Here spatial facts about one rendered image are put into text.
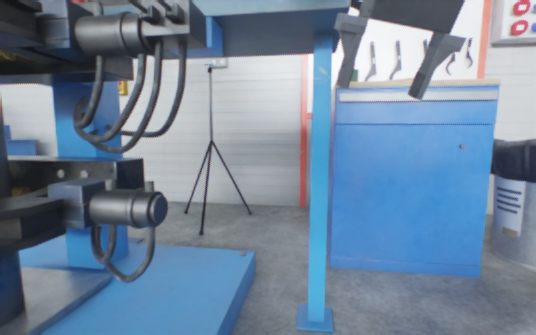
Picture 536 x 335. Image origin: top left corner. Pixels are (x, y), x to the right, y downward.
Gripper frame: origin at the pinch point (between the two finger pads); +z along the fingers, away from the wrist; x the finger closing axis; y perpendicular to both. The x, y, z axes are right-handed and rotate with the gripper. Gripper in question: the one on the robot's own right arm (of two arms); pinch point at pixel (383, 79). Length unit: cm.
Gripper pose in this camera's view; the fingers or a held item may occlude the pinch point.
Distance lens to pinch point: 51.5
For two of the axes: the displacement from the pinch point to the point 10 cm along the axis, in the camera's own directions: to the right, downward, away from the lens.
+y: 0.8, 5.1, -8.6
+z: -1.6, 8.5, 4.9
